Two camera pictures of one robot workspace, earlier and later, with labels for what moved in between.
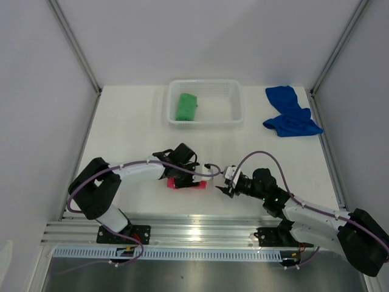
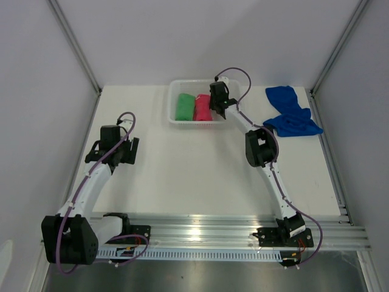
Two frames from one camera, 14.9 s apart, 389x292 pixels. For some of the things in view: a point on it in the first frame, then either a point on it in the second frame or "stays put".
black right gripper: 229,191 → 212,106
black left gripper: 189,182 → 129,157
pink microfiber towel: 171,184 → 202,111
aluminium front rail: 172,232 stays put
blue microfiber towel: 293,120 stays put
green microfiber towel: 187,106 stays put
